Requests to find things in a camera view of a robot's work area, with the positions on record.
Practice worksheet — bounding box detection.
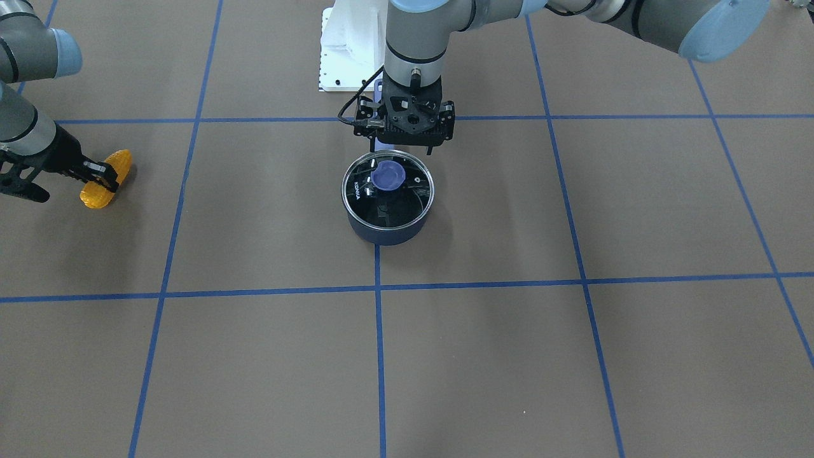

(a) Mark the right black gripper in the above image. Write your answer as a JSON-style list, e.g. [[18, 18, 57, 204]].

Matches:
[[25, 125, 120, 193]]

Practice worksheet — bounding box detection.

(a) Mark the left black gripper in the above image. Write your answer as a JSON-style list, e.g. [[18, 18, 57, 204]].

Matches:
[[354, 75, 456, 156]]

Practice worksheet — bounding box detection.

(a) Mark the yellow corn cob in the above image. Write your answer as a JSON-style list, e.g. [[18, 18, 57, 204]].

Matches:
[[78, 149, 133, 209]]

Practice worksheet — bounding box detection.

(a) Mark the glass pot lid blue knob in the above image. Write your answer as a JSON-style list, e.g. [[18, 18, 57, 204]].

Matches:
[[341, 150, 436, 231]]

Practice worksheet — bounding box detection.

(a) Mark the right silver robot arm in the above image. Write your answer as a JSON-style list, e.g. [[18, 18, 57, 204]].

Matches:
[[1, 1, 125, 203]]

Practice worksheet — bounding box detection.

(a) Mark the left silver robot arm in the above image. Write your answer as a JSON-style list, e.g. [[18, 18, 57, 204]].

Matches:
[[337, 1, 771, 153]]

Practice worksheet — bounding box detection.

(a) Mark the dark blue saucepan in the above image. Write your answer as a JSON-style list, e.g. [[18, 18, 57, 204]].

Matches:
[[342, 151, 436, 246]]

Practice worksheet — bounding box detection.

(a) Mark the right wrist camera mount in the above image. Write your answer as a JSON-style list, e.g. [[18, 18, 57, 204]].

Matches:
[[1, 149, 50, 203]]

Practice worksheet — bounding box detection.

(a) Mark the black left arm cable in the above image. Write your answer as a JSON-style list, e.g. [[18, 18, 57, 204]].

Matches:
[[338, 66, 386, 127]]

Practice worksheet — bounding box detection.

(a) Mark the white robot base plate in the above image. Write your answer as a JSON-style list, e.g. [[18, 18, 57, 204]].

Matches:
[[318, 1, 389, 92]]

